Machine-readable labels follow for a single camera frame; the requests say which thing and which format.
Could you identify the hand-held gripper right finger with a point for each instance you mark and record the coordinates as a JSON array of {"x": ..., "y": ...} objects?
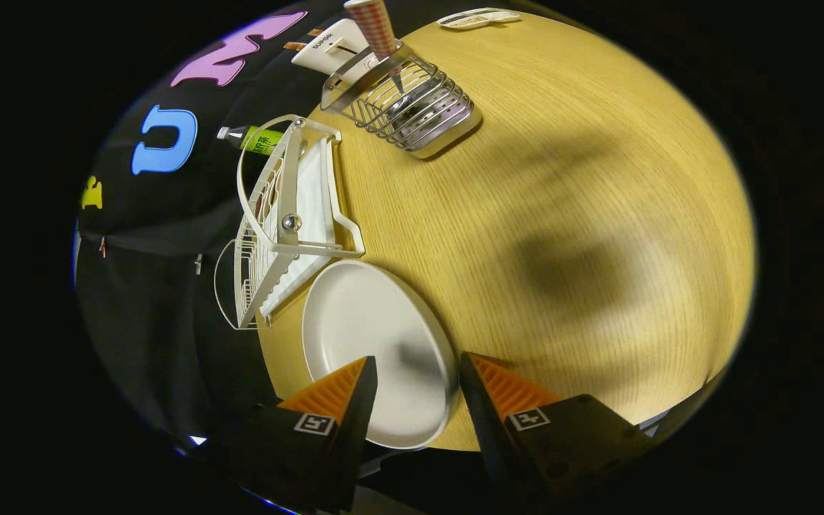
[{"x": 487, "y": 429}]

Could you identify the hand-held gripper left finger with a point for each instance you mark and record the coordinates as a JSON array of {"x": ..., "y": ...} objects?
[{"x": 355, "y": 429}]

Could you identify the white plate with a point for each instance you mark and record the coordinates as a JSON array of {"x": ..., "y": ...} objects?
[{"x": 376, "y": 336}]

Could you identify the white divided dish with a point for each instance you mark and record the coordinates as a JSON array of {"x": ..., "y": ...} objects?
[{"x": 476, "y": 18}]

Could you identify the black backdrop cloth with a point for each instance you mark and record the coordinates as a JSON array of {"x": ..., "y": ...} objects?
[{"x": 147, "y": 322}]

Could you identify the green label bottle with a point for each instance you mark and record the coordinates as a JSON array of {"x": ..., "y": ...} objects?
[{"x": 258, "y": 139}]

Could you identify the cream toaster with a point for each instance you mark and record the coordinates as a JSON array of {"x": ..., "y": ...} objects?
[{"x": 326, "y": 46}]

